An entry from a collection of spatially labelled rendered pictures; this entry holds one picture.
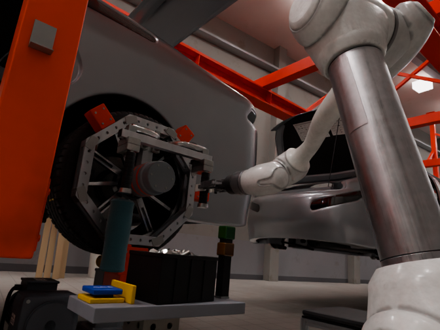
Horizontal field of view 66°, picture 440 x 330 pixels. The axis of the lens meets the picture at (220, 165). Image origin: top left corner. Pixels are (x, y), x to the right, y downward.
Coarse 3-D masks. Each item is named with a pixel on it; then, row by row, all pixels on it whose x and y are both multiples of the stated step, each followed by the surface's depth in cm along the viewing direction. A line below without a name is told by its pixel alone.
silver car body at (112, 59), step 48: (0, 0) 207; (96, 0) 176; (144, 0) 300; (192, 0) 328; (0, 48) 259; (96, 48) 164; (144, 48) 182; (144, 96) 177; (192, 96) 199; (240, 96) 227; (240, 144) 219
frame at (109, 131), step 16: (112, 128) 138; (160, 128) 153; (96, 144) 133; (80, 160) 132; (80, 176) 127; (192, 176) 163; (80, 192) 126; (192, 192) 160; (80, 208) 130; (96, 208) 130; (192, 208) 159; (96, 224) 129; (176, 224) 157; (144, 240) 141; (160, 240) 145
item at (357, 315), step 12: (312, 312) 164; (324, 312) 163; (336, 312) 167; (348, 312) 170; (360, 312) 174; (312, 324) 163; (324, 324) 158; (336, 324) 155; (348, 324) 151; (360, 324) 147
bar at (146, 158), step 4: (148, 148) 148; (140, 152) 148; (144, 152) 147; (148, 152) 148; (140, 156) 147; (144, 156) 147; (148, 156) 148; (152, 156) 149; (140, 160) 146; (144, 160) 146; (148, 160) 148; (136, 164) 148
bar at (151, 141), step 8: (120, 136) 121; (136, 136) 124; (144, 136) 126; (144, 144) 127; (152, 144) 128; (160, 144) 130; (168, 144) 132; (168, 152) 135; (176, 152) 134; (184, 152) 137; (192, 152) 140
